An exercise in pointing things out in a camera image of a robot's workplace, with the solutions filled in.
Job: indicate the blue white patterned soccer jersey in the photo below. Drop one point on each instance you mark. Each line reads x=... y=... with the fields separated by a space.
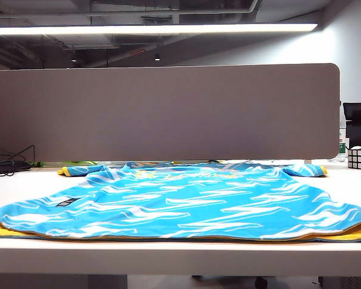
x=180 y=204

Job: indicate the white divider mounting bracket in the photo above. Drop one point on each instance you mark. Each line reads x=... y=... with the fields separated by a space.
x=308 y=162

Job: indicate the black office chair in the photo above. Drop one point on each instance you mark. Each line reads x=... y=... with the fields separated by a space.
x=359 y=120

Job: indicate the Rubik's cube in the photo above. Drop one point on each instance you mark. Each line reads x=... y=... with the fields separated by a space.
x=359 y=158

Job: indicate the clear bottle with green label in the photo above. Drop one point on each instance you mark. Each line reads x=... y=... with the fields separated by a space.
x=343 y=149

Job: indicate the small black ceiling spotlight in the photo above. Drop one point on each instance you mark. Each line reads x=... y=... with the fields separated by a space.
x=157 y=57

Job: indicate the long ceiling light strip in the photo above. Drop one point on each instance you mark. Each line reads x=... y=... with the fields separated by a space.
x=138 y=29

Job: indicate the long grey desk divider panel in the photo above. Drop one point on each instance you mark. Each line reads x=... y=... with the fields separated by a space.
x=168 y=114

